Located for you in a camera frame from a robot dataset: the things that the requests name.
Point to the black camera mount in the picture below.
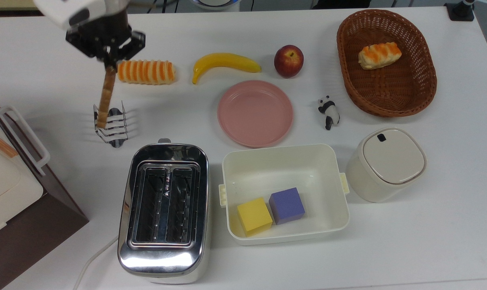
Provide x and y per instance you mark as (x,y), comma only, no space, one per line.
(461,11)

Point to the yellow banana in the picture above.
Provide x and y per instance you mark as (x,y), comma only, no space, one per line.
(227,61)

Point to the brown wicker basket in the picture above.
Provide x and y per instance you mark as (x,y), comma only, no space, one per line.
(388,90)

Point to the white plastic box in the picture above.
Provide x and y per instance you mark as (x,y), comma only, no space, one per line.
(283,169)

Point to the pink plate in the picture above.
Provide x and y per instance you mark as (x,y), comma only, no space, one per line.
(255,113)

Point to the red apple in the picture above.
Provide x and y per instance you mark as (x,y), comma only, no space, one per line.
(289,61)

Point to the panda figurine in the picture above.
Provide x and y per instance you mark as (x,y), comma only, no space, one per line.
(329,110)

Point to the chrome and cream toaster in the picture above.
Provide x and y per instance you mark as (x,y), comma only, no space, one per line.
(162,253)

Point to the orange-glazed pastry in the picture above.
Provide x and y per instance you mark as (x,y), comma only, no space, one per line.
(379,55)

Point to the brown-crust bread slice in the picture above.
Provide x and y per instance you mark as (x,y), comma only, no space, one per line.
(105,94)

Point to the yellow cube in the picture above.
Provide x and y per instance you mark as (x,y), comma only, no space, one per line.
(254,216)

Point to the white and blue robot base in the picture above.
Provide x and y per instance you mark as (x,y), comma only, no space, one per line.
(215,4)

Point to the orange-striped bread roll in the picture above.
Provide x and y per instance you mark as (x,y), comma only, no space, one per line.
(146,72)

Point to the cream lidded canister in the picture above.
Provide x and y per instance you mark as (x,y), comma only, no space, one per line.
(390,161)

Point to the purple cube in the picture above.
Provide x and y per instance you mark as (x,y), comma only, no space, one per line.
(287,205)

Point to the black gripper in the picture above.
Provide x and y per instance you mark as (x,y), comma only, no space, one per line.
(104,34)

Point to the metal toast rack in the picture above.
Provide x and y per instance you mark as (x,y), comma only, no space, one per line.
(116,129)

